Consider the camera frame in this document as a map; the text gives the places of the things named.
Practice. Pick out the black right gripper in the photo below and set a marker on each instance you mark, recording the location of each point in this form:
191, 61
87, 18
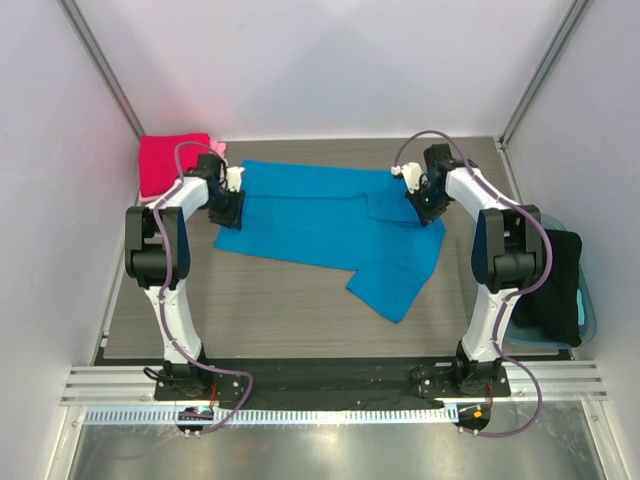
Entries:
430, 208

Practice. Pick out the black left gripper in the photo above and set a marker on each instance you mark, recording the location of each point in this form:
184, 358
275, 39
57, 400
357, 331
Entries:
233, 217

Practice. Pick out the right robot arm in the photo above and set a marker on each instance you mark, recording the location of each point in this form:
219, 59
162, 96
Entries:
507, 257

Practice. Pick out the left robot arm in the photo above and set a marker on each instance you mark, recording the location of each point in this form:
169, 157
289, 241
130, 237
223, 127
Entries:
158, 258

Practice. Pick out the folded pink t-shirt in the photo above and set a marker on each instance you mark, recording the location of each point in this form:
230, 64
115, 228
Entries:
189, 156

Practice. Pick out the folded red t-shirt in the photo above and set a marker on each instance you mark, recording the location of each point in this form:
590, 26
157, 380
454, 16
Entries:
156, 162

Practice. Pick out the teal plastic bin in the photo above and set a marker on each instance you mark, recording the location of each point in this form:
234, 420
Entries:
587, 332

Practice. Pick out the black t-shirt in bin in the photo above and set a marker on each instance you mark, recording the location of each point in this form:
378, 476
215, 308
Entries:
550, 315

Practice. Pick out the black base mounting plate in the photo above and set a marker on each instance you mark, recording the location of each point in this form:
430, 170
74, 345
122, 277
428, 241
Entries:
239, 389

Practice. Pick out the light blue t-shirt in bin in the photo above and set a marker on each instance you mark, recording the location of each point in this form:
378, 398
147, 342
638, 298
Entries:
582, 304

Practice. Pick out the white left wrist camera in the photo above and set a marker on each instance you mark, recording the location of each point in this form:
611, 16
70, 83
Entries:
232, 179

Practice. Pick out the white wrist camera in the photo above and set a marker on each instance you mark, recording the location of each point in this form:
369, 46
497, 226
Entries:
232, 179
411, 173

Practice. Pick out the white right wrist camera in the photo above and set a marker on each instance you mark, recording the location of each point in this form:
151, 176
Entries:
411, 173

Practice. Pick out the aluminium front rail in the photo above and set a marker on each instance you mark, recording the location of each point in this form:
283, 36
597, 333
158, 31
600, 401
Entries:
127, 385

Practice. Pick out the white slotted cable duct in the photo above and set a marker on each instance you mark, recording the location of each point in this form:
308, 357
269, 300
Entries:
320, 416

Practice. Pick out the aluminium frame post left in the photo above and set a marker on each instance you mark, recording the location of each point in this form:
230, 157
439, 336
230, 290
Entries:
88, 40

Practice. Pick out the aluminium frame post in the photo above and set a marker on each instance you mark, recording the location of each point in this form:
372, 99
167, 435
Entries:
88, 40
560, 39

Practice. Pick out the aluminium frame post right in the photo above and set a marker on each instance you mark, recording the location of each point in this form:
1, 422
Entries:
560, 39

